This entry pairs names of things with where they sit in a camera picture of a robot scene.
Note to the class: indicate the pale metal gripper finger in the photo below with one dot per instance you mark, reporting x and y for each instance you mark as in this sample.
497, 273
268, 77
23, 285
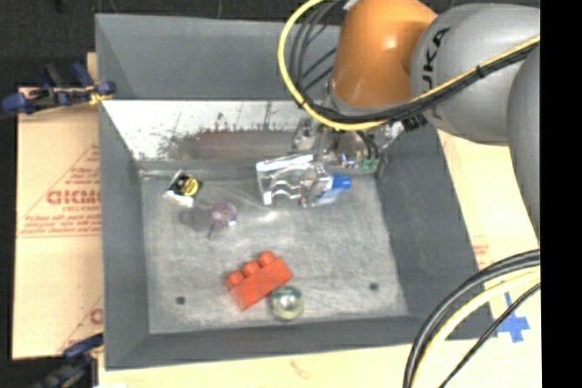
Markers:
284, 164
295, 193

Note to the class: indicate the grey metal bin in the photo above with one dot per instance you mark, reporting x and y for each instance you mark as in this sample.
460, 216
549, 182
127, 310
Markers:
318, 241

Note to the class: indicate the clear purple plastic thing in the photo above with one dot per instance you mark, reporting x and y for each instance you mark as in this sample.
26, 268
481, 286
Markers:
220, 215

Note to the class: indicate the red toy building brick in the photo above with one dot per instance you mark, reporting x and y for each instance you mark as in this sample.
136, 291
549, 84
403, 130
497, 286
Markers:
259, 281

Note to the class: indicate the black yellow white small packet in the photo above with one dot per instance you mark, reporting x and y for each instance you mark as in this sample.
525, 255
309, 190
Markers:
184, 187

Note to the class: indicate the shiny silver ball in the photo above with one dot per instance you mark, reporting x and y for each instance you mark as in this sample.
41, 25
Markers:
286, 303

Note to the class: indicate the brown cardboard board, red print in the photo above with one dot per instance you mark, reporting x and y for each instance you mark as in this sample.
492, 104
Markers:
54, 268

